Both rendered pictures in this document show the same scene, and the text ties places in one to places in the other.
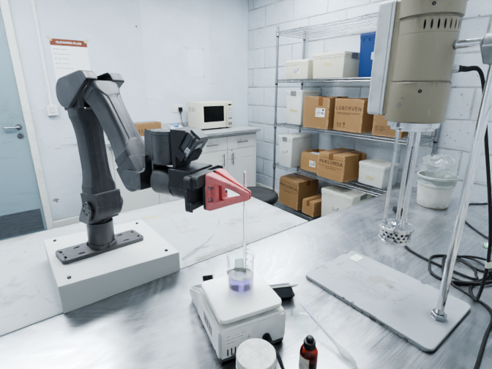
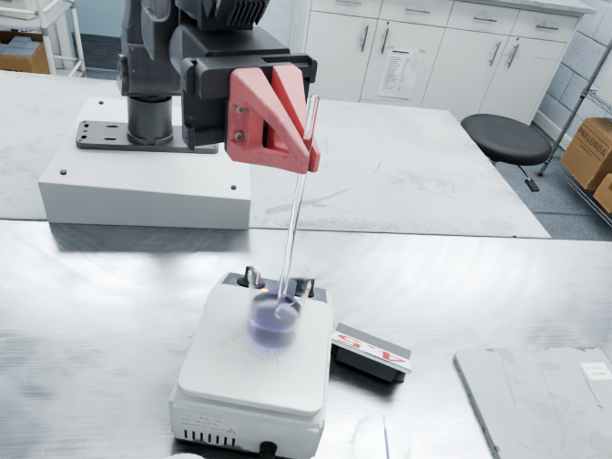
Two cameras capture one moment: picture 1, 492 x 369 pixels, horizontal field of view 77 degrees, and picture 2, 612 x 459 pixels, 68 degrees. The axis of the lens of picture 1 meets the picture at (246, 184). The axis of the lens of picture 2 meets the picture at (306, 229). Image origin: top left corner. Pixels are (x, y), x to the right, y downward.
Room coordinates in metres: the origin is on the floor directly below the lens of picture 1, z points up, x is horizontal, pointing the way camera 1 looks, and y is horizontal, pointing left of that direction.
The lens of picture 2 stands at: (0.27, -0.11, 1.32)
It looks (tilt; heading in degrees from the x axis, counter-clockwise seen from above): 38 degrees down; 24
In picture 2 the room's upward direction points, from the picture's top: 11 degrees clockwise
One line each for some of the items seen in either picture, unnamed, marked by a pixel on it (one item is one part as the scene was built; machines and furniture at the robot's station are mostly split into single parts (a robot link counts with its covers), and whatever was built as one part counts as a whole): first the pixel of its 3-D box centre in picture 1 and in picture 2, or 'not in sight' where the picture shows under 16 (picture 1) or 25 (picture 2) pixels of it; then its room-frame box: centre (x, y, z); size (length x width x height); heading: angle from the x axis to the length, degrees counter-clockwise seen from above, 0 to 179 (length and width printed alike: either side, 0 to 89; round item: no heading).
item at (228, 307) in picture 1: (239, 293); (261, 342); (0.49, 0.01, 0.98); 0.12 x 0.12 x 0.01; 25
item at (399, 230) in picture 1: (403, 183); not in sight; (0.60, -0.32, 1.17); 0.07 x 0.07 x 0.25
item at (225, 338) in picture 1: (234, 304); (262, 349); (0.52, 0.02, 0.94); 0.22 x 0.13 x 0.08; 25
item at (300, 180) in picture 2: (244, 225); (292, 227); (0.50, 0.00, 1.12); 0.01 x 0.01 x 0.20
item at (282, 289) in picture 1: (274, 285); (371, 346); (0.60, -0.07, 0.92); 0.09 x 0.06 x 0.04; 100
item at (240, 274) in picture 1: (241, 270); (276, 306); (0.51, 0.01, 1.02); 0.06 x 0.05 x 0.08; 38
